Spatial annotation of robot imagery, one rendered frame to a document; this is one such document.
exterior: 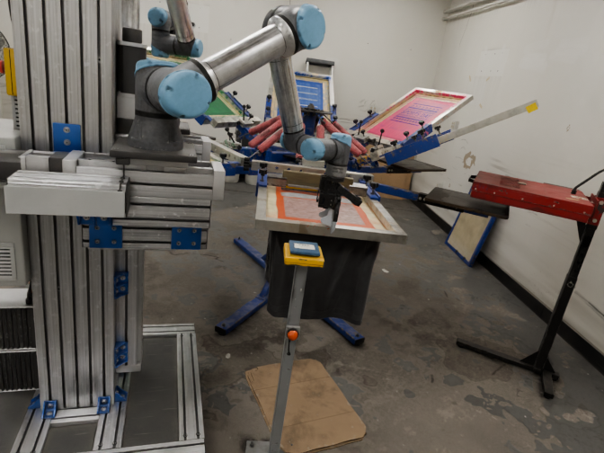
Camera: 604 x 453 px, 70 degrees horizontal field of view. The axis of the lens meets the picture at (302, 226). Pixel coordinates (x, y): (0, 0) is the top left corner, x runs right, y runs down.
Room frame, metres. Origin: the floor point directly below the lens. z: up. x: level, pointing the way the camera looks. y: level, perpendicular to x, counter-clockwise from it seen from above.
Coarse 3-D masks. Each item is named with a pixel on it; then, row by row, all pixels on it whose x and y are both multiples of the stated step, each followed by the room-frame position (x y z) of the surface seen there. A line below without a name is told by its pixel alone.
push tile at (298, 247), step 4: (292, 240) 1.39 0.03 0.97; (292, 244) 1.34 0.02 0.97; (296, 244) 1.35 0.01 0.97; (300, 244) 1.35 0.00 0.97; (304, 244) 1.36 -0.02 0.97; (308, 244) 1.36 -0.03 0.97; (312, 244) 1.37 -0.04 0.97; (316, 244) 1.38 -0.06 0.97; (292, 248) 1.31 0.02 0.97; (296, 248) 1.32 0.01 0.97; (300, 248) 1.32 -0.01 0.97; (304, 248) 1.33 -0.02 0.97; (308, 248) 1.33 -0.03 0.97; (312, 248) 1.34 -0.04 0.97; (316, 248) 1.34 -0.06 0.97; (292, 252) 1.29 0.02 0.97; (296, 252) 1.29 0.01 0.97; (300, 252) 1.29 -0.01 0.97; (304, 252) 1.30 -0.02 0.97; (308, 252) 1.30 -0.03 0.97; (312, 252) 1.31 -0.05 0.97; (316, 252) 1.31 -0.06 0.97
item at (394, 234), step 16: (256, 208) 1.64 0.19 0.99; (384, 208) 1.92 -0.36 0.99; (256, 224) 1.50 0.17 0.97; (272, 224) 1.50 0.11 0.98; (288, 224) 1.51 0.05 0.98; (304, 224) 1.52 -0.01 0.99; (320, 224) 1.55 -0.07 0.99; (384, 224) 1.75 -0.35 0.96; (368, 240) 1.55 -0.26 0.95; (384, 240) 1.55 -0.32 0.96; (400, 240) 1.56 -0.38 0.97
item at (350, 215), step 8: (344, 208) 1.94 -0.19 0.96; (352, 208) 1.96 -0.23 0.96; (360, 208) 1.99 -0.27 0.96; (344, 216) 1.81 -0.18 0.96; (352, 216) 1.83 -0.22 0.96; (360, 216) 1.85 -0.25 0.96; (336, 224) 1.68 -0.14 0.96; (344, 224) 1.70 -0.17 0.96; (352, 224) 1.71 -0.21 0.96; (360, 224) 1.73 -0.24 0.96; (368, 224) 1.75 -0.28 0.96
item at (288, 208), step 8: (280, 192) 2.05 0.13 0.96; (296, 192) 2.10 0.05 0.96; (304, 192) 2.12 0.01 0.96; (280, 200) 1.91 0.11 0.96; (288, 200) 1.93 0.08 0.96; (296, 200) 1.95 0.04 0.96; (304, 200) 1.97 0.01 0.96; (312, 200) 1.99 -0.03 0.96; (280, 208) 1.80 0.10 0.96; (288, 208) 1.81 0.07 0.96; (296, 208) 1.83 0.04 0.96; (304, 208) 1.85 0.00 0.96; (312, 208) 1.87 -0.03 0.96; (320, 208) 1.88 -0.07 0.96; (280, 216) 1.68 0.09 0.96; (288, 216) 1.70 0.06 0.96; (296, 216) 1.71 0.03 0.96; (304, 216) 1.73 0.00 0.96; (312, 216) 1.74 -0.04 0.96
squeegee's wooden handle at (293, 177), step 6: (288, 174) 2.09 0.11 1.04; (294, 174) 2.10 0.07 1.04; (300, 174) 2.10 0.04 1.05; (306, 174) 2.10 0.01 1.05; (312, 174) 2.11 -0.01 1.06; (318, 174) 2.11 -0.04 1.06; (324, 174) 2.13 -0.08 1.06; (288, 180) 2.09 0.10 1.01; (294, 180) 2.10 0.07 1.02; (300, 180) 2.10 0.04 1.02; (306, 180) 2.10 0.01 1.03; (312, 180) 2.11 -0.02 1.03; (318, 180) 2.11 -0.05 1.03; (348, 180) 2.13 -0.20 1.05; (312, 186) 2.11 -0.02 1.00; (318, 186) 2.11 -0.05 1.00; (348, 186) 2.13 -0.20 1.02
